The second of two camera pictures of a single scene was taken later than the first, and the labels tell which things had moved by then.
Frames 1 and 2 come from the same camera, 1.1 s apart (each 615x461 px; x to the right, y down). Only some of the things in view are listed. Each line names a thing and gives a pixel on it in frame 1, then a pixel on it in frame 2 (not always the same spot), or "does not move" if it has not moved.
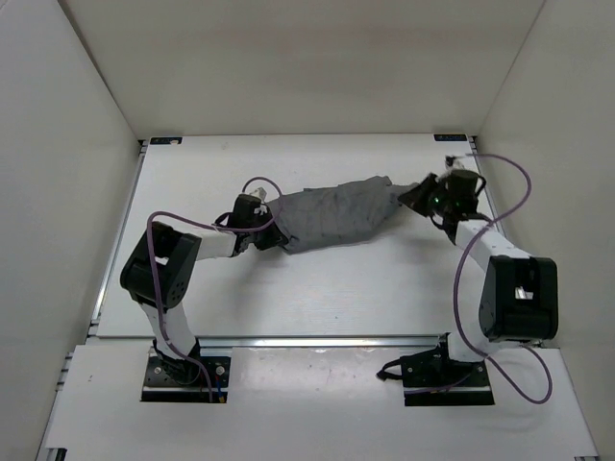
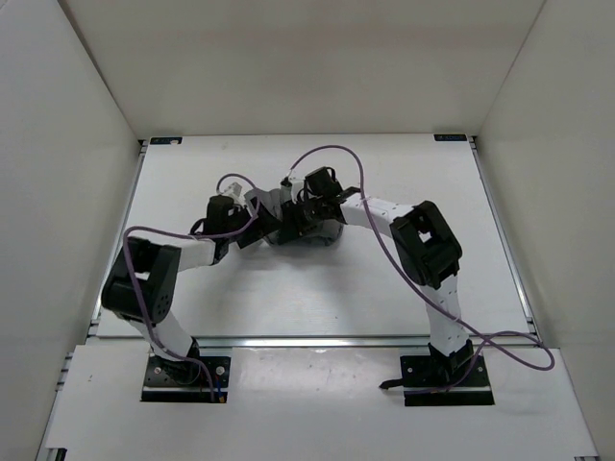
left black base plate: x=181 y=380 does not move
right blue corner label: x=451 y=137 does not move
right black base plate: x=433 y=378 does not move
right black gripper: x=413 y=197 → x=291 y=211
